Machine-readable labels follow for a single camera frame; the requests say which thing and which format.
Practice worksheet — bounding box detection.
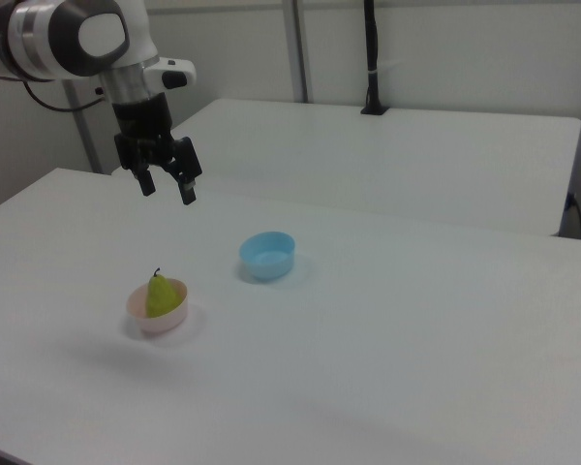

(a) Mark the grey wall partition post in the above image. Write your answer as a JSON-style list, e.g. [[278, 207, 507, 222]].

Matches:
[[282, 0, 310, 104]]

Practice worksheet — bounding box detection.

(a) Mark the black wall cable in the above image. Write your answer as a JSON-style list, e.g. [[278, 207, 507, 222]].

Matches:
[[566, 192, 581, 240]]

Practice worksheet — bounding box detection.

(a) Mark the grey metal frame post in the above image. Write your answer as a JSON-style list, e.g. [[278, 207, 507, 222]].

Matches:
[[60, 80, 103, 174]]

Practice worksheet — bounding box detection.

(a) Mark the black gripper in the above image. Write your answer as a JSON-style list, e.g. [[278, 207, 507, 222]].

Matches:
[[111, 92, 203, 206]]

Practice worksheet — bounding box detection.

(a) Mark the pink plastic bowl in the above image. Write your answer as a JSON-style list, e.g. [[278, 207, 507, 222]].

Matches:
[[126, 277, 191, 335]]

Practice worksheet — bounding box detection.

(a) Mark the blue plastic bowl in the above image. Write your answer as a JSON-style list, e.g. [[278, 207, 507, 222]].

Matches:
[[238, 231, 297, 281]]

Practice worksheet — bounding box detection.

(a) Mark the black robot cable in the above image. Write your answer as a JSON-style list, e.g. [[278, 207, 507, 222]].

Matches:
[[22, 79, 108, 111]]

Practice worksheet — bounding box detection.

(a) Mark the green pear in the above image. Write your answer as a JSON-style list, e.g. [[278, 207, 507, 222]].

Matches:
[[145, 267, 181, 320]]

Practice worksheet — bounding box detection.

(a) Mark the white table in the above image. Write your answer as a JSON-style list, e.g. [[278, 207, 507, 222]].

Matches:
[[110, 98, 581, 237]]

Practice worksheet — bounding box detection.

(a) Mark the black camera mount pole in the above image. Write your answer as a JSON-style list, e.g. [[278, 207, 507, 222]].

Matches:
[[359, 0, 389, 116]]

